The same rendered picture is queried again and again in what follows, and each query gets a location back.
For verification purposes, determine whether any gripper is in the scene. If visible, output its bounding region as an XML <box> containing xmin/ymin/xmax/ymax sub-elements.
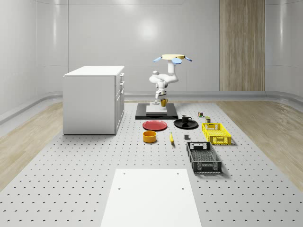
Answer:
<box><xmin>154</xmin><ymin>90</ymin><xmax>167</xmax><ymax>101</ymax></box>

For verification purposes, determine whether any black stove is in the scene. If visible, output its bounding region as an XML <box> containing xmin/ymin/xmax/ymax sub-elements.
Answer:
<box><xmin>135</xmin><ymin>100</ymin><xmax>178</xmax><ymax>120</ymax></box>

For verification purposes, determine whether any red plate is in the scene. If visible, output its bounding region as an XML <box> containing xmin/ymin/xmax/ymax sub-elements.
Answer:
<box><xmin>142</xmin><ymin>120</ymin><xmax>168</xmax><ymax>131</ymax></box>

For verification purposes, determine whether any drone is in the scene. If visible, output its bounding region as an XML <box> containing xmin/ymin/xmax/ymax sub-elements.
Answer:
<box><xmin>152</xmin><ymin>53</ymin><xmax>193</xmax><ymax>65</ymax></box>

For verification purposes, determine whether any yellow bowl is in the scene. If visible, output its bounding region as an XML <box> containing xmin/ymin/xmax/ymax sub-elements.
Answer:
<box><xmin>142</xmin><ymin>131</ymin><xmax>158</xmax><ymax>144</ymax></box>

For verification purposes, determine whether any black plate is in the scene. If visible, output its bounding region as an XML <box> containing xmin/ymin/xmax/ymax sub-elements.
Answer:
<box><xmin>173</xmin><ymin>118</ymin><xmax>199</xmax><ymax>130</ymax></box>

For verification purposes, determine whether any white cabinet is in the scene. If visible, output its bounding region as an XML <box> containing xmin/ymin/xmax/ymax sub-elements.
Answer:
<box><xmin>62</xmin><ymin>65</ymin><xmax>125</xmax><ymax>136</ymax></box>

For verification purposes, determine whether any yellow basket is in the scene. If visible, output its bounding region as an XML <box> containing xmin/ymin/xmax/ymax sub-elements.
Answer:
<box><xmin>201</xmin><ymin>122</ymin><xmax>232</xmax><ymax>145</ymax></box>

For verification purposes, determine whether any dark grey basket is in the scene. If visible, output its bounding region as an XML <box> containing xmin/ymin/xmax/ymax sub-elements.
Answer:
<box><xmin>186</xmin><ymin>141</ymin><xmax>223</xmax><ymax>175</ymax></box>

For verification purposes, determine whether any white board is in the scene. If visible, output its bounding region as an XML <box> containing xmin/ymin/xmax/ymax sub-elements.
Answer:
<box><xmin>100</xmin><ymin>168</ymin><xmax>203</xmax><ymax>227</ymax></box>

